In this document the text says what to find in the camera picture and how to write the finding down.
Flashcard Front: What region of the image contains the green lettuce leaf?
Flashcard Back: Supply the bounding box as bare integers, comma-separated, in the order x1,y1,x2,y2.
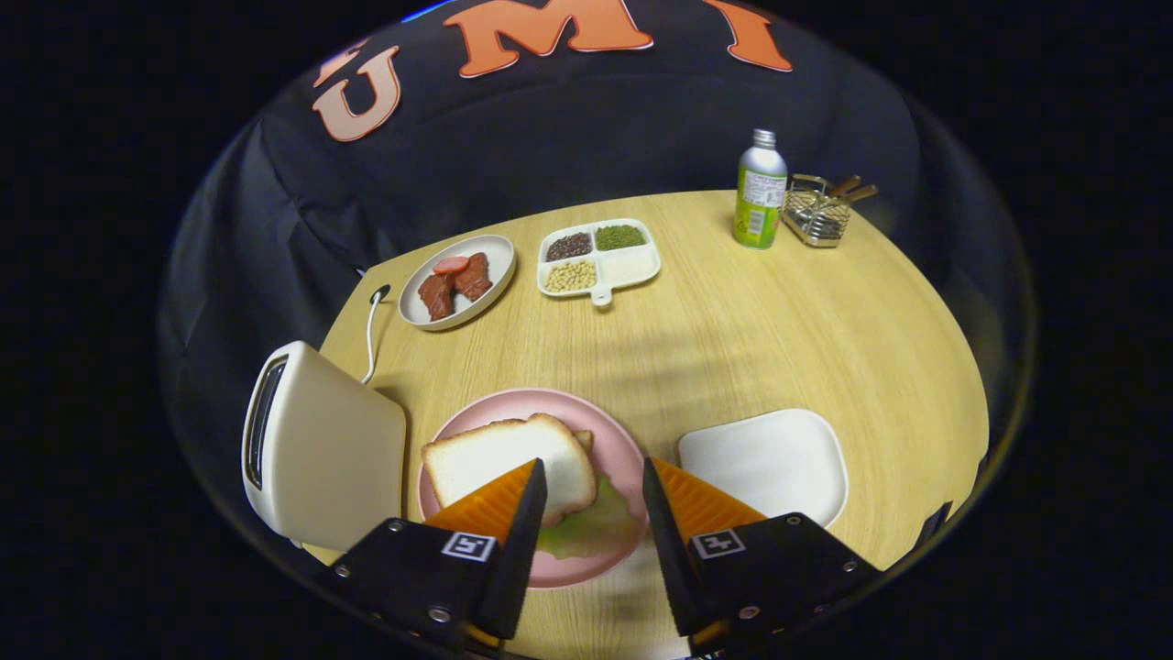
536,475,647,560

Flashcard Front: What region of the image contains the silver green bottle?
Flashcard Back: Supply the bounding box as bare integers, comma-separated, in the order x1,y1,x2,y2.
732,128,789,250

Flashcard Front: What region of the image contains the white square plate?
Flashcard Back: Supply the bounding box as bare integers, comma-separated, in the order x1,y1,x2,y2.
678,408,850,530

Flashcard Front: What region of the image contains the brown meat piece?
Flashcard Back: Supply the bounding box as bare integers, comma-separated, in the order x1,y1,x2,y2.
418,273,456,322
454,252,495,303

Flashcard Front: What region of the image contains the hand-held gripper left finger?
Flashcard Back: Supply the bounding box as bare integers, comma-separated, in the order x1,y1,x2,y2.
325,457,549,654

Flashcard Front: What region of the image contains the toasted bread slice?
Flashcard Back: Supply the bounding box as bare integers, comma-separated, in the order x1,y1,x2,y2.
421,412,598,528

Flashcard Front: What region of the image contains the white divided dish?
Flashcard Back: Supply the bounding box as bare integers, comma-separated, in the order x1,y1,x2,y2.
537,217,662,306

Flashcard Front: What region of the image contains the metal wire basket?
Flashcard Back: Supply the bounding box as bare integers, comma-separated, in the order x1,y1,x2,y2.
782,173,853,248

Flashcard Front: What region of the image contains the pink round plate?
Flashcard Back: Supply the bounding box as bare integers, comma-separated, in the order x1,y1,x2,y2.
417,388,650,589

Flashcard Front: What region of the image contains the white toaster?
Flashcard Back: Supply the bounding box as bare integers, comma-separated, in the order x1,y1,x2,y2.
241,341,408,553

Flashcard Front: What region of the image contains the pile of yellow soybeans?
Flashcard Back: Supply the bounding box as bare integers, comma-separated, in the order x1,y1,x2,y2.
545,260,597,293

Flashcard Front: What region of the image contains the white toaster cable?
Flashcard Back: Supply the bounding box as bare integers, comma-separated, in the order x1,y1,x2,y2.
360,291,386,386

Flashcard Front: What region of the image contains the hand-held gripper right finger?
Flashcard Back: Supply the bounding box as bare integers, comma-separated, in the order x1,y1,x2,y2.
641,456,887,654

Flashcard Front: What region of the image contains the grey round plate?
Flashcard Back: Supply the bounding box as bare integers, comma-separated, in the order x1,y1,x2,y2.
398,235,518,332

